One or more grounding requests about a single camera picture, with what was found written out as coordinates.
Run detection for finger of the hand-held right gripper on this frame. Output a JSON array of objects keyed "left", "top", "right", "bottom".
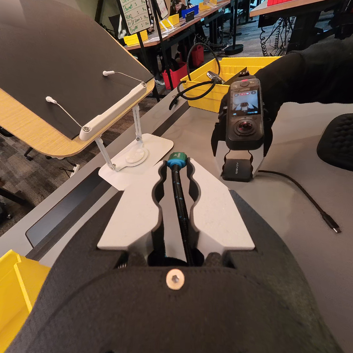
[
  {"left": 216, "top": 141, "right": 231, "bottom": 177},
  {"left": 249, "top": 148, "right": 267, "bottom": 176}
]

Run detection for black hdmi switch with cable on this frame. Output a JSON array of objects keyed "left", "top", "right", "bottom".
[
  {"left": 169, "top": 43, "right": 226, "bottom": 111},
  {"left": 222, "top": 158, "right": 342, "bottom": 234}
]

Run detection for wood-edged dark board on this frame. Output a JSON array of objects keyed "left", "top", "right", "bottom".
[{"left": 0, "top": 0, "right": 155, "bottom": 159}]

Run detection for whiteboard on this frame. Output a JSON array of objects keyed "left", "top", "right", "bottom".
[
  {"left": 117, "top": 0, "right": 151, "bottom": 35},
  {"left": 155, "top": 0, "right": 169, "bottom": 20}
]

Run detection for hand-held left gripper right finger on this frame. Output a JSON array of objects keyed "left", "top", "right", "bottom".
[{"left": 187, "top": 158, "right": 255, "bottom": 260}]

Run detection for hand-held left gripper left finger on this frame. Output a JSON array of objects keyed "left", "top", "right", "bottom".
[{"left": 97, "top": 160, "right": 168, "bottom": 253}]

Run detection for red storage bin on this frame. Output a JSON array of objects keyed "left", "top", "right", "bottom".
[
  {"left": 192, "top": 45, "right": 204, "bottom": 68},
  {"left": 162, "top": 61, "right": 188, "bottom": 90}
]

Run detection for white metal board stand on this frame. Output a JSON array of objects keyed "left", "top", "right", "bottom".
[{"left": 45, "top": 71, "right": 174, "bottom": 191}]

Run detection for black bin divider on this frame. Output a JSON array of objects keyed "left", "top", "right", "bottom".
[{"left": 222, "top": 66, "right": 250, "bottom": 86}]

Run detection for black round-base floor stand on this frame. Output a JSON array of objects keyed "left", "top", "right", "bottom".
[{"left": 224, "top": 0, "right": 244, "bottom": 56}]

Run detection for black coiled cable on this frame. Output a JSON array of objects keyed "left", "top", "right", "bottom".
[{"left": 259, "top": 17, "right": 293, "bottom": 57}]

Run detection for green hdmi cable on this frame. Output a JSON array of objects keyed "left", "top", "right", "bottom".
[{"left": 166, "top": 152, "right": 195, "bottom": 266}]

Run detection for person's right forearm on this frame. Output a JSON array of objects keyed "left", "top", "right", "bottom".
[{"left": 255, "top": 35, "right": 353, "bottom": 111}]

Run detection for black round stool seat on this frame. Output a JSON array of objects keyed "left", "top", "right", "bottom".
[{"left": 317, "top": 114, "right": 353, "bottom": 173}]

